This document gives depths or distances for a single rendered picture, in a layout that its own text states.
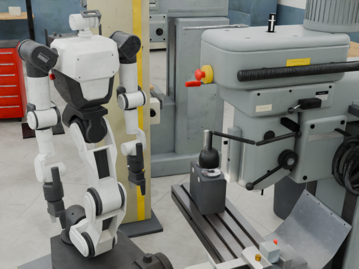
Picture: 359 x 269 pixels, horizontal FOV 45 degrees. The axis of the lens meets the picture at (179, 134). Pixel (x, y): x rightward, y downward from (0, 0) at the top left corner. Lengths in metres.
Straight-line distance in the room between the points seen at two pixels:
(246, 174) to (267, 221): 2.31
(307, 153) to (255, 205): 2.48
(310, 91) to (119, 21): 1.85
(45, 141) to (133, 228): 1.82
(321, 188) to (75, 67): 1.19
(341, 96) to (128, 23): 1.86
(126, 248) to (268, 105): 1.41
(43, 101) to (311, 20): 1.13
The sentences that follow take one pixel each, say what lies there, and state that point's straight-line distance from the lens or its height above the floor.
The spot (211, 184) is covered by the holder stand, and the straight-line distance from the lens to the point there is 2.05.
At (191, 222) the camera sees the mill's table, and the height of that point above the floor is 0.92.
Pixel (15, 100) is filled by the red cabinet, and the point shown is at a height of 0.32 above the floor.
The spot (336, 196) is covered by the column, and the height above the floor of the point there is 1.20.
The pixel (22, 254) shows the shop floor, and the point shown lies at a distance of 3.60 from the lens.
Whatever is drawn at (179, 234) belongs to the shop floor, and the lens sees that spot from 3.64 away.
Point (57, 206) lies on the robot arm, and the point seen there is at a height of 1.05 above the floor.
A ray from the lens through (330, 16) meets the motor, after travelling 1.58.
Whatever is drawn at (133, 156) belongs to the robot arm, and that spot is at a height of 1.16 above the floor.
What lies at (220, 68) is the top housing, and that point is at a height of 1.80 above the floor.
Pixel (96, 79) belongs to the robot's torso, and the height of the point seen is 1.61.
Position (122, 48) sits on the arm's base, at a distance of 2.05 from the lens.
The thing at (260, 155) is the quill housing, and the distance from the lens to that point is 1.55.
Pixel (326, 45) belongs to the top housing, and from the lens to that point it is 1.51.
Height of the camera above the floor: 2.13
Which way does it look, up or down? 23 degrees down
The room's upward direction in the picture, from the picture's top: 1 degrees clockwise
